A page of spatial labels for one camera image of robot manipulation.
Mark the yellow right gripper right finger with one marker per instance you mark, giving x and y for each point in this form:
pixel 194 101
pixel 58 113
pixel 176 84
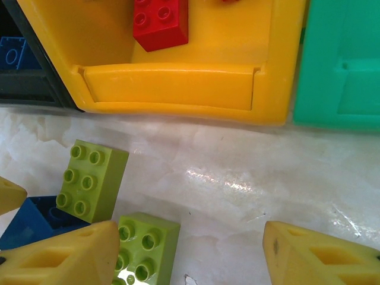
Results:
pixel 320 261

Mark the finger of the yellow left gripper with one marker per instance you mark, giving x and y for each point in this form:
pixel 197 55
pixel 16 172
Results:
pixel 10 196

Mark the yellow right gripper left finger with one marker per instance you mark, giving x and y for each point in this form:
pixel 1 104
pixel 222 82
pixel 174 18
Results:
pixel 59 261

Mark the blue lego brick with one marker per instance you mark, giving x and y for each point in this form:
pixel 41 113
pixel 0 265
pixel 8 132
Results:
pixel 29 225

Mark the lime green lego brick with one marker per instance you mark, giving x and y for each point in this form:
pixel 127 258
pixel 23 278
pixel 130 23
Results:
pixel 160 237
pixel 98 178

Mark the red lego brick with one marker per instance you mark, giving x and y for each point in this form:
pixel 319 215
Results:
pixel 160 32

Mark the black plastic bin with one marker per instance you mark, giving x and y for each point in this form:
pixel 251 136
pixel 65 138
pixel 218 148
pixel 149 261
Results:
pixel 26 86

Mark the green plastic bin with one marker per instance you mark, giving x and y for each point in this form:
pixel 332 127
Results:
pixel 326 89

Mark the yellow plastic bin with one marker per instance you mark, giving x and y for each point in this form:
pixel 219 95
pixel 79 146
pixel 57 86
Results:
pixel 178 89

